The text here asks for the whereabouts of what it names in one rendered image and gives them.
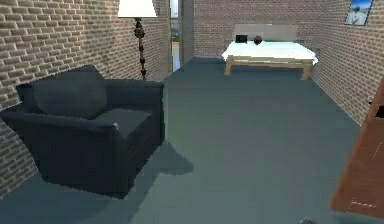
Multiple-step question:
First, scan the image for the white shade floor lamp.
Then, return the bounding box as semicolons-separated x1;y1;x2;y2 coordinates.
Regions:
117;0;158;81

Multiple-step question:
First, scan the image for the tall narrow window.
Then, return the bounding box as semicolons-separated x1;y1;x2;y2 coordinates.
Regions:
169;0;181;74

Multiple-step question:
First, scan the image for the dark blue armchair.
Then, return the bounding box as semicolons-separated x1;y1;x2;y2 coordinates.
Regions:
0;64;166;200

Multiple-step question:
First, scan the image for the brown wooden room door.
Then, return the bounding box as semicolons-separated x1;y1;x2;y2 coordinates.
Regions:
329;77;384;220

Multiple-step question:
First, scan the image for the white bed with wooden frame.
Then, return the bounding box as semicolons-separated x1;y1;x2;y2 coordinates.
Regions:
221;23;319;81

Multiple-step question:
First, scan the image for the black door handle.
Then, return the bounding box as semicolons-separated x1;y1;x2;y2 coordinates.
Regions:
368;99;384;119

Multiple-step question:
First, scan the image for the framed blue wall picture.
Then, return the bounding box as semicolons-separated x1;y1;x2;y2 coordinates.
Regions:
344;0;374;27

